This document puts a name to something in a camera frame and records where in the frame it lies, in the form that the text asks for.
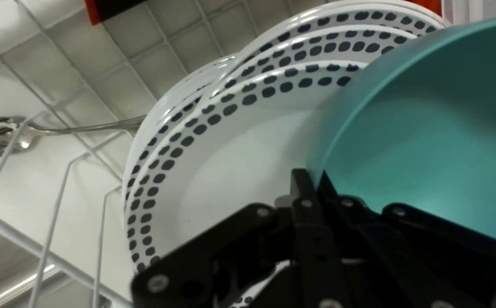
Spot white wire dish rack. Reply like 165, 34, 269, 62
0, 0, 496, 308

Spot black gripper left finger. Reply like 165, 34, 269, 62
129, 168, 346, 308

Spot teal bowl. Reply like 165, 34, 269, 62
305, 15, 496, 250

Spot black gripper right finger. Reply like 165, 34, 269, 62
317, 171, 496, 308

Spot red and black object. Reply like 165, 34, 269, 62
83, 0, 150, 27

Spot large white black-dotted plate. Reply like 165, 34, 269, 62
122, 31, 425, 274

